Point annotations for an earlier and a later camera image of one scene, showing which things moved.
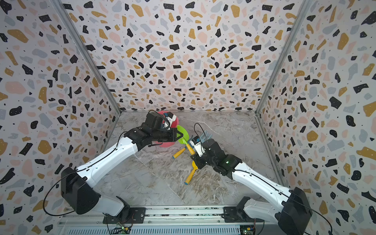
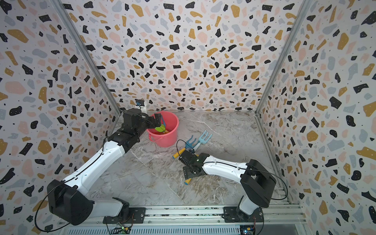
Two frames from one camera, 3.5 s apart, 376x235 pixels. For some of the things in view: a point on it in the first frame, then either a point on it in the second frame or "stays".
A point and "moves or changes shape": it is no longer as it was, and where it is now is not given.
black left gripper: (173, 135) -> (157, 120)
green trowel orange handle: (183, 139) moves or changes shape
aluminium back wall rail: (192, 111) stays
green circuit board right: (246, 229) stays
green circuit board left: (121, 230) stays
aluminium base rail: (170, 216) stays
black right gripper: (197, 159) -> (186, 173)
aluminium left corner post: (80, 41) stays
